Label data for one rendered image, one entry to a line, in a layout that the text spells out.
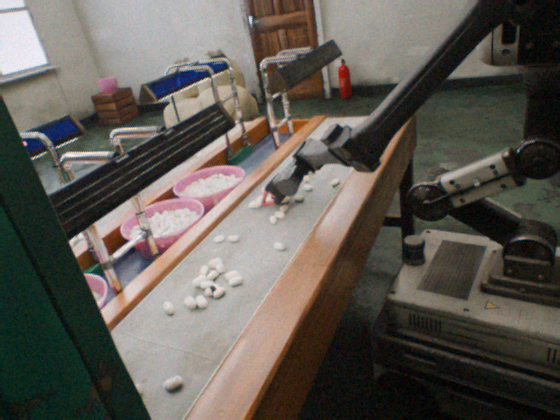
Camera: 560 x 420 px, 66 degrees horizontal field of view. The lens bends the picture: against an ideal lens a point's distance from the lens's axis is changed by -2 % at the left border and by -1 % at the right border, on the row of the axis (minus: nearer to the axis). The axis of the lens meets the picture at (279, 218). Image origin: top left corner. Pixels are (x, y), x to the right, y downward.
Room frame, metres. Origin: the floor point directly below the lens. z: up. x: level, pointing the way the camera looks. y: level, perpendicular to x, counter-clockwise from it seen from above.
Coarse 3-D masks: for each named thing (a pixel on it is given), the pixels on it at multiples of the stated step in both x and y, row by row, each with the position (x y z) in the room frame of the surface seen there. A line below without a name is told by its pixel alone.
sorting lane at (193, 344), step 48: (336, 192) 1.25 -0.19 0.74; (240, 240) 1.07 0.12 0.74; (288, 240) 1.02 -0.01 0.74; (192, 288) 0.88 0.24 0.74; (240, 288) 0.84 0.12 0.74; (144, 336) 0.73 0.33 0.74; (192, 336) 0.70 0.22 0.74; (240, 336) 0.68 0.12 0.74; (144, 384) 0.60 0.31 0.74; (192, 384) 0.57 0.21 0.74
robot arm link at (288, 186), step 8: (296, 152) 1.15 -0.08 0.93; (296, 160) 1.15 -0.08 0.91; (296, 168) 1.12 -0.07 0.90; (304, 168) 1.14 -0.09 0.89; (312, 168) 1.16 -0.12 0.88; (320, 168) 1.14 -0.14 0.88; (288, 176) 1.10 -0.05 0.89; (296, 176) 1.09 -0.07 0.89; (280, 184) 1.10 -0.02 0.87; (288, 184) 1.09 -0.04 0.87; (296, 184) 1.08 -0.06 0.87; (280, 192) 1.11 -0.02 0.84; (288, 192) 1.10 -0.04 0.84; (296, 192) 1.09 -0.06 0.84
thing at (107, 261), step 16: (128, 128) 1.00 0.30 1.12; (144, 128) 0.97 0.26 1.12; (160, 128) 0.95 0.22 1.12; (112, 144) 1.02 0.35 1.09; (64, 160) 0.88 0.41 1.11; (80, 160) 0.85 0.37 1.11; (96, 160) 0.83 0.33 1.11; (64, 176) 0.89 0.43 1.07; (144, 224) 1.02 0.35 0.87; (96, 240) 0.89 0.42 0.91; (112, 256) 0.91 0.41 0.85; (112, 272) 0.89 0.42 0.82; (112, 288) 0.89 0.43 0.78
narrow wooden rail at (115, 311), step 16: (304, 128) 1.93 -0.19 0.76; (288, 144) 1.74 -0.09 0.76; (272, 160) 1.59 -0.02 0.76; (256, 176) 1.46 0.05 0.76; (240, 192) 1.34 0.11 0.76; (224, 208) 1.24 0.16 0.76; (208, 224) 1.15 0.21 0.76; (192, 240) 1.07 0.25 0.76; (160, 256) 1.02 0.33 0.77; (176, 256) 1.00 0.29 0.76; (144, 272) 0.95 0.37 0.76; (160, 272) 0.94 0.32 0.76; (128, 288) 0.89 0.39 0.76; (144, 288) 0.88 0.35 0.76; (112, 304) 0.84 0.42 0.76; (128, 304) 0.83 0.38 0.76; (112, 320) 0.78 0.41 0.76
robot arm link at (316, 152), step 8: (328, 128) 0.85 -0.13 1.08; (336, 128) 0.79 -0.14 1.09; (328, 136) 0.79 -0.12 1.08; (336, 136) 0.79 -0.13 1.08; (304, 144) 1.15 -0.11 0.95; (312, 144) 1.08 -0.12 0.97; (320, 144) 0.98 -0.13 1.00; (304, 152) 1.09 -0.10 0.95; (312, 152) 1.01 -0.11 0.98; (320, 152) 0.93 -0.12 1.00; (328, 152) 0.84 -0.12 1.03; (304, 160) 1.14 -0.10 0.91; (312, 160) 1.05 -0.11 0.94; (320, 160) 0.97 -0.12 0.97; (328, 160) 0.91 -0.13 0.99; (336, 160) 0.85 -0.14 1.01
